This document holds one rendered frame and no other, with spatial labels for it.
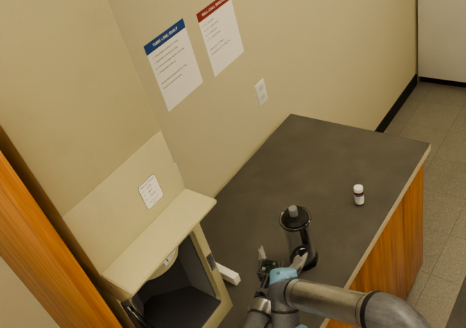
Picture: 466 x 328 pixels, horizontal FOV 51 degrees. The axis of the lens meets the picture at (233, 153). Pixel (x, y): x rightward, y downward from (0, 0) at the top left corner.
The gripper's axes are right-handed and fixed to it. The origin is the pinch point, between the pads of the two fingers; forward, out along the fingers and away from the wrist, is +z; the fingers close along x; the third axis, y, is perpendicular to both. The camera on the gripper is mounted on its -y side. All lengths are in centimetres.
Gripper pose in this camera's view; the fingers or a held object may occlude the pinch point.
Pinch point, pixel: (284, 249)
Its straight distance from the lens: 159.2
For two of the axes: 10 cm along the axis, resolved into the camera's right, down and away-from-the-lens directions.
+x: -9.1, -0.6, 4.2
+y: -2.5, -7.1, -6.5
